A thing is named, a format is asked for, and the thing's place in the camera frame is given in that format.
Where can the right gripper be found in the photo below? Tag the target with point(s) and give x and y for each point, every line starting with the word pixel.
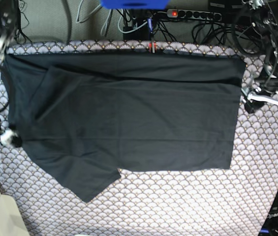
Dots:
pixel 8 137

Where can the red table clamp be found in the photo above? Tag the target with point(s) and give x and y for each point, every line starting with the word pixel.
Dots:
pixel 152 47

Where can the black power strip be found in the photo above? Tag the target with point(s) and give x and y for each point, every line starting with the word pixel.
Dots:
pixel 194 15

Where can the blue plastic mount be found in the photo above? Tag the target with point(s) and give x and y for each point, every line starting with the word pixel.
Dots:
pixel 134 4

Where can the dark navy T-shirt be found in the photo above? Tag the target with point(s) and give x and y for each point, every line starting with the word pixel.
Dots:
pixel 82 117

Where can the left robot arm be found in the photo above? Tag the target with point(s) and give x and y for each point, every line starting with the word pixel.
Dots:
pixel 263 16

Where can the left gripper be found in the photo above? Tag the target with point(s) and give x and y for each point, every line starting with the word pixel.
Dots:
pixel 255 99

